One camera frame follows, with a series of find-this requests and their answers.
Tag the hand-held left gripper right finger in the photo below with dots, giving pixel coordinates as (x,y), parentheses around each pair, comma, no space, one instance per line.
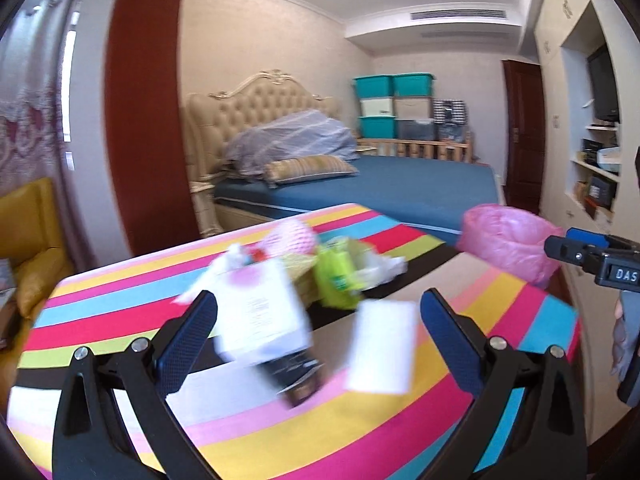
(450,347)

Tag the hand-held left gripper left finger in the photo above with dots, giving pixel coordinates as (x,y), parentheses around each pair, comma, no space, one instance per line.
(187,347)

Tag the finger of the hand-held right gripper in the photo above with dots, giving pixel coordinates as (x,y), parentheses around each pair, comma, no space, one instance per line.
(585,236)
(567,250)

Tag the pink lined waste bin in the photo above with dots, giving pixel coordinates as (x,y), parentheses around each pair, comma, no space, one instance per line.
(505,240)

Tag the white plastic bag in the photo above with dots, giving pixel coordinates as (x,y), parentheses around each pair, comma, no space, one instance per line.
(205,282)

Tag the white paper card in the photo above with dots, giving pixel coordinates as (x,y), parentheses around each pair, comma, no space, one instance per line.
(382,347)

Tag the white box with pink spot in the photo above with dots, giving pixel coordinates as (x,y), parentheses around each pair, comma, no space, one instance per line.
(260,310)

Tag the white tissue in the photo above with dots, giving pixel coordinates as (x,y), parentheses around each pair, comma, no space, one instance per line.
(385,269)

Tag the black cardboard box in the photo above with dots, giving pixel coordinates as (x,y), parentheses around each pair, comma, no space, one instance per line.
(300,377)

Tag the green plastic bag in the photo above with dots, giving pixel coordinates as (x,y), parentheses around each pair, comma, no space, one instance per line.
(340,275)

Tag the person's right hand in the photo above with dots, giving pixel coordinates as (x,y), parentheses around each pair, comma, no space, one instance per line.
(631,350)

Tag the black safe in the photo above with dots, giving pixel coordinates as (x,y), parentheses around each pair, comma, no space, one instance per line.
(600,191)

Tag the striped colourful tablecloth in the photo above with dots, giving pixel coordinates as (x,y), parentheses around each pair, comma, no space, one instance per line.
(125,300)

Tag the black shelf box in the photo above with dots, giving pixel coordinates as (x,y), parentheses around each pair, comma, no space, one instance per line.
(590,152)

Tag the brown wooden door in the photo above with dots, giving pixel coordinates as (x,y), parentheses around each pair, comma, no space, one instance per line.
(522,135)

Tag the cream nightstand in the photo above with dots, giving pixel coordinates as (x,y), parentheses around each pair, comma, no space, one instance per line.
(205,205)

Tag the black television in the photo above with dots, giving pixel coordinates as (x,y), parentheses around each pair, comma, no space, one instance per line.
(602,85)

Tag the blue mattress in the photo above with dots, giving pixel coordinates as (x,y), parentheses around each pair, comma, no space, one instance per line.
(400,185)

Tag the checkered bag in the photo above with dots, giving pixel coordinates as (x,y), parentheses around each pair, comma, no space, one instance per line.
(449,111)

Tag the yellow leather armchair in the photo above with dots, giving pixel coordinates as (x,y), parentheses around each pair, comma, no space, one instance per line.
(35,230)

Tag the striped pillow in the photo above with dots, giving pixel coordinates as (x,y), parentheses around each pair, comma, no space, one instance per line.
(310,170)

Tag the stack of plastic storage boxes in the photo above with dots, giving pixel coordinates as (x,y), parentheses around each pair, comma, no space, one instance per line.
(395,105)

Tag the grey blue duvet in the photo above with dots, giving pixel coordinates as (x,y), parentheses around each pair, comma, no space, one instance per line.
(295,140)

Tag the brown wooden panel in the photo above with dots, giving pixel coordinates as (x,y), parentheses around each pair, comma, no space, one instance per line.
(145,110)

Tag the beige tufted bed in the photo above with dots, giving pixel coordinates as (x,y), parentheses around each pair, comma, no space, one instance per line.
(250,105)

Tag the ceiling air vent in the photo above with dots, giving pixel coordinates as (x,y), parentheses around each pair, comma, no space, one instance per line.
(460,15)

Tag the lace curtain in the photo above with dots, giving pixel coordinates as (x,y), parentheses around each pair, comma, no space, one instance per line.
(30,100)

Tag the white wall cabinet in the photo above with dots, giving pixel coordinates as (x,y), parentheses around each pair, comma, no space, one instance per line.
(550,85)

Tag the wooden bed rail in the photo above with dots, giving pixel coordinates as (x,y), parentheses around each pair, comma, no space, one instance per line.
(425,149)

